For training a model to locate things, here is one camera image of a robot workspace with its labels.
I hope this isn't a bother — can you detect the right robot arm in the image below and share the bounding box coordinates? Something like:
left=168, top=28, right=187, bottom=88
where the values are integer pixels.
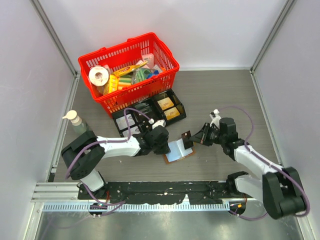
left=190, top=117, right=311, bottom=220

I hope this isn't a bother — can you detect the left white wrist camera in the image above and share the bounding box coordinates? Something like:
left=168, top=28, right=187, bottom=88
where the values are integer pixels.
left=148, top=118, right=166, bottom=129

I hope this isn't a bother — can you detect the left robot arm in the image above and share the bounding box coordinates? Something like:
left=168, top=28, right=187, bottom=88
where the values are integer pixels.
left=61, top=125, right=170, bottom=199

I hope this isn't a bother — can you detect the green soap pump bottle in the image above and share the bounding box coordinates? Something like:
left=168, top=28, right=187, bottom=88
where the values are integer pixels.
left=62, top=110, right=91, bottom=136

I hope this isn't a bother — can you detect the white slotted cable duct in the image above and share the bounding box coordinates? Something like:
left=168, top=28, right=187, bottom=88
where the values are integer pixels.
left=42, top=201, right=230, bottom=213

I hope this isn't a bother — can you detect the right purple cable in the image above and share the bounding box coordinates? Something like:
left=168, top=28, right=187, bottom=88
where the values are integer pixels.
left=217, top=106, right=311, bottom=221

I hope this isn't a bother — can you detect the pink box in basket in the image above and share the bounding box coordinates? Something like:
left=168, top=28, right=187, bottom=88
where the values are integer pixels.
left=141, top=53, right=155, bottom=69

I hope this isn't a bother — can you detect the brown leather card holder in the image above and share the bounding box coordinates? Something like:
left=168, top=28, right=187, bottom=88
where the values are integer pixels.
left=163, top=138, right=195, bottom=164

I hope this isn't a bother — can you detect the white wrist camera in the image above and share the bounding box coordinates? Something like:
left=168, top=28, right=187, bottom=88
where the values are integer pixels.
left=148, top=118, right=166, bottom=129
left=209, top=109, right=221, bottom=129

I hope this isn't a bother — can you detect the gold card lower slot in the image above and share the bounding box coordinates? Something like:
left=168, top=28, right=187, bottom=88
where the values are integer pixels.
left=163, top=107, right=180, bottom=121

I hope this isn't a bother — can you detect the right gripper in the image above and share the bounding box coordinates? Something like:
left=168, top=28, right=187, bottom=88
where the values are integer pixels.
left=190, top=122, right=226, bottom=146

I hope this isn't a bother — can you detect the purple cable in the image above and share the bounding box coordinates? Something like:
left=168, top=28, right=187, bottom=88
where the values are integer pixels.
left=217, top=106, right=311, bottom=221
left=64, top=108, right=155, bottom=218

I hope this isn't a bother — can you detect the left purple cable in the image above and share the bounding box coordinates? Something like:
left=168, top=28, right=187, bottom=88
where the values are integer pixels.
left=64, top=108, right=155, bottom=218

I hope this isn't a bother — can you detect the gold card slot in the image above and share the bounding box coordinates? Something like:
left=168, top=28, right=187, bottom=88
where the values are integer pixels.
left=163, top=107, right=180, bottom=121
left=157, top=97, right=174, bottom=111

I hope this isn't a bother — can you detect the gold card upper slot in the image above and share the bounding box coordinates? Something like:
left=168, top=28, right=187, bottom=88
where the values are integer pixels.
left=157, top=97, right=174, bottom=111

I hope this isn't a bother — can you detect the black card organizer tray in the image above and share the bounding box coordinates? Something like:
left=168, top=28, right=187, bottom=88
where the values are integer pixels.
left=111, top=89, right=187, bottom=137

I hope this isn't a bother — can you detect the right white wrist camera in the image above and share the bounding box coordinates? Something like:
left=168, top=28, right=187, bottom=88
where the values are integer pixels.
left=209, top=109, right=221, bottom=129

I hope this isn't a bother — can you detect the white card lower slot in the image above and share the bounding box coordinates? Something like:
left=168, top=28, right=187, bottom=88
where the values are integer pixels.
left=122, top=126, right=141, bottom=137

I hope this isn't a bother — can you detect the red plastic shopping basket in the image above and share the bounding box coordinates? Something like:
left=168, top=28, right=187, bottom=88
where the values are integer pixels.
left=78, top=32, right=180, bottom=116

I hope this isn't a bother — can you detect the white card slot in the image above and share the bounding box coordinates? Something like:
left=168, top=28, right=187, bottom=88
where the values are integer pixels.
left=122, top=126, right=141, bottom=137
left=115, top=114, right=135, bottom=130

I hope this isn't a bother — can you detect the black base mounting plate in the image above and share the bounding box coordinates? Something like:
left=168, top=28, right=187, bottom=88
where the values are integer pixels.
left=92, top=181, right=251, bottom=205

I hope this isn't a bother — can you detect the green package in basket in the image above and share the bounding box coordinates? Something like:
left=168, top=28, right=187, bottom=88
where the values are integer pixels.
left=131, top=67, right=153, bottom=85

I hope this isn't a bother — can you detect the yellow snack package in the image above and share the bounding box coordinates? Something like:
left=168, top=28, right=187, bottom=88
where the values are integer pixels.
left=103, top=60, right=148, bottom=96

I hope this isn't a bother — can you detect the white card upper slot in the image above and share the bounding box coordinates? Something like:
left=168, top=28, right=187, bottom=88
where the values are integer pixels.
left=115, top=114, right=135, bottom=130

